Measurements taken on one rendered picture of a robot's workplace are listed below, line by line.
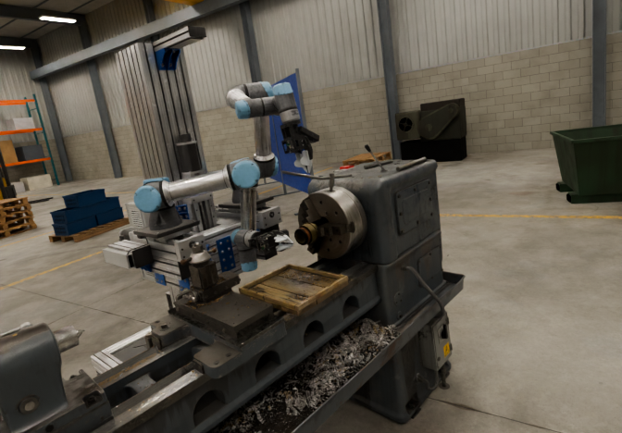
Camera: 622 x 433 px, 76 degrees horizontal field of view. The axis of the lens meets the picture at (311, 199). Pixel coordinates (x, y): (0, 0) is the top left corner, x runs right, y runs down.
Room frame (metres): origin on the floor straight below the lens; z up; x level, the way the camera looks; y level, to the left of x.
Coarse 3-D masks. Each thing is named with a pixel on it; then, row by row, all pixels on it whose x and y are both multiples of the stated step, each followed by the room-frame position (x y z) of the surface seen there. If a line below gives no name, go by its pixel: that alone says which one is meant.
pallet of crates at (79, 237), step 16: (80, 192) 7.74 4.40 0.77; (96, 192) 7.62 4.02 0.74; (64, 208) 7.40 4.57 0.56; (80, 208) 7.25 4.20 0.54; (96, 208) 7.56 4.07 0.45; (112, 208) 7.86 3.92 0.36; (64, 224) 7.00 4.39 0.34; (80, 224) 7.21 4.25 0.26; (96, 224) 7.50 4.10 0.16; (112, 224) 7.56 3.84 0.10; (64, 240) 7.05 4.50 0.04; (80, 240) 6.93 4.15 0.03
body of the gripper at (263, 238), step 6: (258, 234) 1.68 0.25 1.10; (264, 234) 1.63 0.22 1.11; (270, 234) 1.63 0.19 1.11; (252, 240) 1.65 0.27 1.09; (258, 240) 1.60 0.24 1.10; (264, 240) 1.58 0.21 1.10; (270, 240) 1.60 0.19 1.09; (252, 246) 1.64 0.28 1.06; (258, 246) 1.61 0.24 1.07; (264, 246) 1.60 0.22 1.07; (270, 246) 1.60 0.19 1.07; (270, 252) 1.59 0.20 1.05
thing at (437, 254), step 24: (432, 240) 2.02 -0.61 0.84; (408, 264) 1.85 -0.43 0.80; (432, 264) 2.01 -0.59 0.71; (384, 288) 1.72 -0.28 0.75; (408, 288) 1.83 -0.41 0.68; (432, 288) 2.00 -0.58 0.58; (384, 312) 1.73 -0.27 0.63; (408, 312) 1.81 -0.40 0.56; (408, 360) 1.83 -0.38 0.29; (384, 384) 1.80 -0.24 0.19; (408, 384) 1.80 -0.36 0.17; (432, 384) 1.94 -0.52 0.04; (384, 408) 1.80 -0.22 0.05; (408, 408) 1.80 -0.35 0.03
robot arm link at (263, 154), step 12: (252, 84) 2.06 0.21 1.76; (264, 84) 2.07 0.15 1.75; (252, 96) 2.03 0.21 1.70; (264, 96) 2.05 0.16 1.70; (264, 120) 2.11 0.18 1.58; (264, 132) 2.14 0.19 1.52; (264, 144) 2.16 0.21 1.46; (264, 156) 2.19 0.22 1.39; (276, 156) 2.26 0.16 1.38; (264, 168) 2.20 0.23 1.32; (276, 168) 2.22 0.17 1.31
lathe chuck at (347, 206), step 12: (312, 192) 1.77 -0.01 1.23; (324, 192) 1.72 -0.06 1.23; (336, 192) 1.74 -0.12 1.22; (324, 204) 1.72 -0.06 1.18; (336, 204) 1.67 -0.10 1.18; (348, 204) 1.69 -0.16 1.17; (300, 216) 1.84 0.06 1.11; (324, 216) 1.73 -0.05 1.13; (336, 216) 1.68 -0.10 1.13; (348, 216) 1.64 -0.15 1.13; (360, 216) 1.69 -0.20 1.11; (360, 228) 1.68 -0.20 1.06; (324, 240) 1.74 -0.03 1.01; (336, 240) 1.69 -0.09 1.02; (348, 240) 1.64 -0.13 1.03; (360, 240) 1.71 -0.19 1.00; (324, 252) 1.75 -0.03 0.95; (336, 252) 1.70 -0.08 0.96; (348, 252) 1.71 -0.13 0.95
